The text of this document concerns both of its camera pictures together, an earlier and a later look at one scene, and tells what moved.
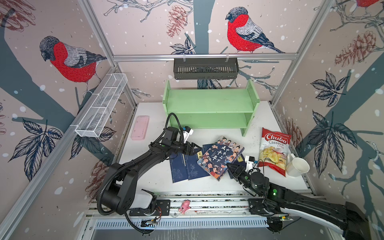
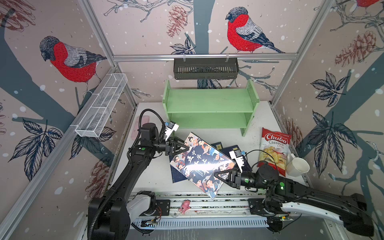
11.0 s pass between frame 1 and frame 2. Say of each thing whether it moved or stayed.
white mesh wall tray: stayed
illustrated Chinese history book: moved
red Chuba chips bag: stayed
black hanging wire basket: stayed
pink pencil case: stayed
